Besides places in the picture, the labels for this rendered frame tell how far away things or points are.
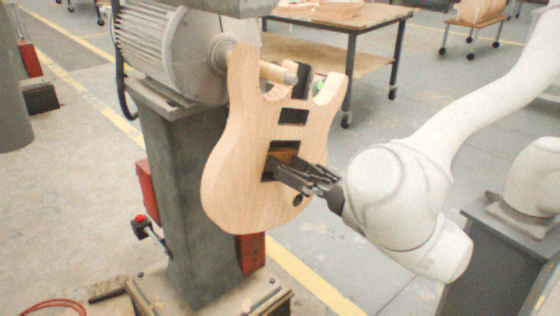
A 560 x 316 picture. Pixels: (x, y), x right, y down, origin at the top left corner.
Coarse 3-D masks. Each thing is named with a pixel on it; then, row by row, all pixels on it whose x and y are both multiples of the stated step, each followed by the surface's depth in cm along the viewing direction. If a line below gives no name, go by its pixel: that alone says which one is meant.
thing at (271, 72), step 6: (228, 54) 81; (228, 60) 81; (264, 66) 73; (270, 66) 73; (276, 66) 72; (264, 72) 73; (270, 72) 72; (276, 72) 71; (282, 72) 70; (270, 78) 73; (276, 78) 71; (282, 78) 70; (282, 84) 71
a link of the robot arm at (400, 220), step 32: (544, 32) 64; (544, 64) 62; (480, 96) 54; (512, 96) 57; (448, 128) 50; (480, 128) 54; (352, 160) 47; (384, 160) 44; (416, 160) 47; (448, 160) 49; (352, 192) 46; (384, 192) 43; (416, 192) 44; (384, 224) 46; (416, 224) 47
